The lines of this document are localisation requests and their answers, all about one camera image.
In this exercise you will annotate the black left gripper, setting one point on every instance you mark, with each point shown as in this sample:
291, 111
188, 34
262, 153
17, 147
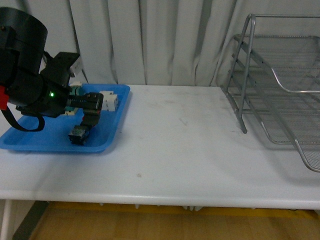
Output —
52, 97

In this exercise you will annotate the red emergency stop button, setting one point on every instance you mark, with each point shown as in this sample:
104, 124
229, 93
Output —
79, 134

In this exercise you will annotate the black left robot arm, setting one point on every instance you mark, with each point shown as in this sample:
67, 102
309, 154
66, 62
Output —
36, 83

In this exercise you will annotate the silver mesh letter rack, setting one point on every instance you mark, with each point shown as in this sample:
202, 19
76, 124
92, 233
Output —
275, 75

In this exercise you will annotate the white circuit breaker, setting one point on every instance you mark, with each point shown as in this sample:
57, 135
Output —
110, 101

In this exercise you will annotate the blue plastic tray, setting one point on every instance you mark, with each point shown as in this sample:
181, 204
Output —
54, 137

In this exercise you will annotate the white curtain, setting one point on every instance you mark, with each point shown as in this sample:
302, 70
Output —
152, 42

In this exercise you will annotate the green knife switch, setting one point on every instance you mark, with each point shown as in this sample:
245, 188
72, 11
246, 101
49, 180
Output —
76, 90

